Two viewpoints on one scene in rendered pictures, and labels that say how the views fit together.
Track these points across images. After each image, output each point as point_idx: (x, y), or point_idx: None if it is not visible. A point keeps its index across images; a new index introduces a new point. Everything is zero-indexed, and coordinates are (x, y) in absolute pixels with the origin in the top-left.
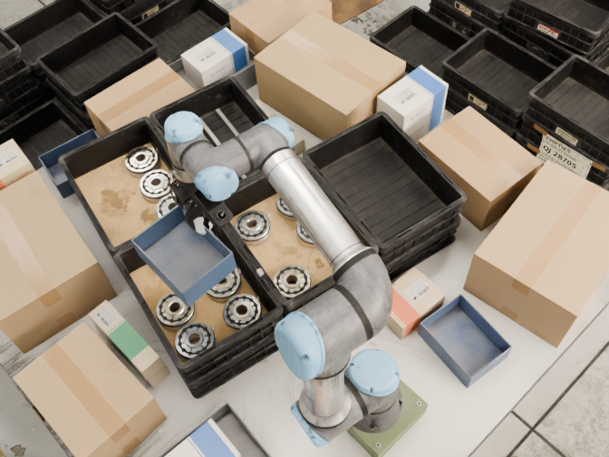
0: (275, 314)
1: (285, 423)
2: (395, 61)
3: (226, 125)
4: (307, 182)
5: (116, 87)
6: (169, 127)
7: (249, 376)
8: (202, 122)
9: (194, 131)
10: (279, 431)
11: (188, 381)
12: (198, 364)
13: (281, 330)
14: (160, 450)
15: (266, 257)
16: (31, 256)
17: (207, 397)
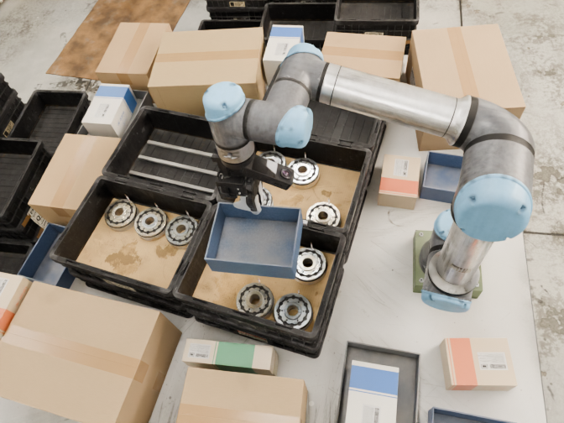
0: (344, 242)
1: (394, 324)
2: (254, 30)
3: (164, 148)
4: (374, 76)
5: (47, 175)
6: (216, 102)
7: (338, 311)
8: (144, 157)
9: (241, 92)
10: (395, 331)
11: (313, 347)
12: (321, 325)
13: (477, 203)
14: (325, 418)
15: None
16: (94, 350)
17: (323, 350)
